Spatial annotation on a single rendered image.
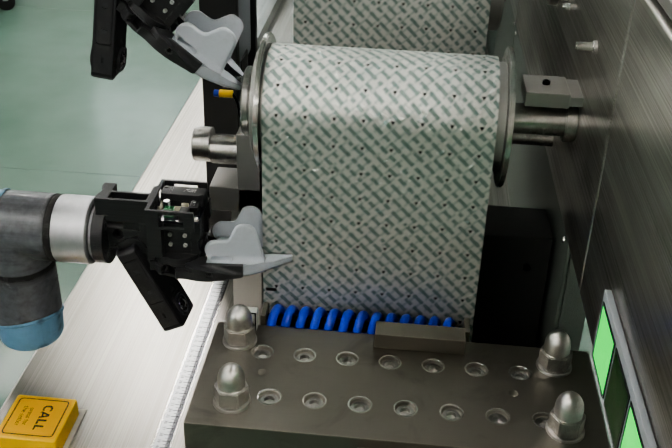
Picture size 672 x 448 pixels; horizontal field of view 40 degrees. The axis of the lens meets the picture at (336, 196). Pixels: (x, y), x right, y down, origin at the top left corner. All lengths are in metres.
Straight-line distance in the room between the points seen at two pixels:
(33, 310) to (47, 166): 2.62
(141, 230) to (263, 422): 0.26
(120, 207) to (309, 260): 0.21
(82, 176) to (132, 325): 2.37
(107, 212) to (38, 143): 2.89
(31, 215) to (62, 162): 2.69
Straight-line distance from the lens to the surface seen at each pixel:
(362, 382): 0.95
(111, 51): 1.01
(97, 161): 3.70
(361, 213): 0.97
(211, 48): 0.98
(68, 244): 1.02
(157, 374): 1.17
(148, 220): 0.98
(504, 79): 0.95
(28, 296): 1.09
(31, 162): 3.75
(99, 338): 1.24
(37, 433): 1.08
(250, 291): 1.14
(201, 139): 1.05
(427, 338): 0.98
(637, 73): 0.76
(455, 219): 0.97
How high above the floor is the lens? 1.64
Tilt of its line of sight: 29 degrees down
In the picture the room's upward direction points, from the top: 2 degrees clockwise
